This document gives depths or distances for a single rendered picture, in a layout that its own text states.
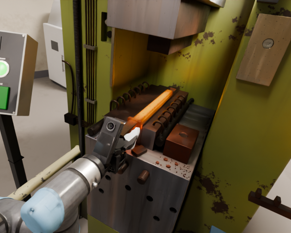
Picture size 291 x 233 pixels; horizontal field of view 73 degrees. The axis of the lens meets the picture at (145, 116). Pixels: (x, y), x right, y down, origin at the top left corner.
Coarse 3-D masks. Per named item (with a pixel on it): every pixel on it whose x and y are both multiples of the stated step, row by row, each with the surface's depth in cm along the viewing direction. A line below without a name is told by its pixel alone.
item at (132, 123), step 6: (168, 90) 91; (162, 96) 84; (168, 96) 87; (156, 102) 78; (162, 102) 81; (144, 108) 72; (150, 108) 72; (138, 114) 67; (144, 114) 68; (132, 120) 62; (138, 120) 63; (126, 126) 59; (132, 126) 59; (138, 126) 63; (126, 132) 56
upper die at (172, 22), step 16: (112, 0) 51; (128, 0) 49; (144, 0) 48; (160, 0) 46; (176, 0) 45; (192, 0) 52; (112, 16) 53; (128, 16) 51; (144, 16) 49; (160, 16) 48; (176, 16) 46; (192, 16) 57; (144, 32) 51; (160, 32) 49; (176, 32) 49; (192, 32) 64
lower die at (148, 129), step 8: (152, 88) 98; (160, 88) 96; (168, 88) 95; (176, 88) 97; (136, 96) 87; (144, 96) 86; (152, 96) 87; (176, 96) 90; (128, 104) 79; (136, 104) 77; (144, 104) 78; (160, 104) 78; (168, 104) 81; (176, 104) 82; (112, 112) 72; (120, 112) 72; (128, 112) 71; (136, 112) 72; (152, 112) 71; (160, 112) 74; (144, 120) 66; (152, 120) 68; (160, 120) 69; (144, 128) 63; (152, 128) 64; (160, 128) 66; (144, 136) 65; (152, 136) 63; (144, 144) 66; (152, 144) 65
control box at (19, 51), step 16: (0, 32) 65; (16, 32) 65; (0, 48) 65; (16, 48) 65; (32, 48) 70; (16, 64) 65; (32, 64) 71; (0, 80) 65; (16, 80) 65; (32, 80) 72; (16, 96) 65; (0, 112) 65; (16, 112) 65
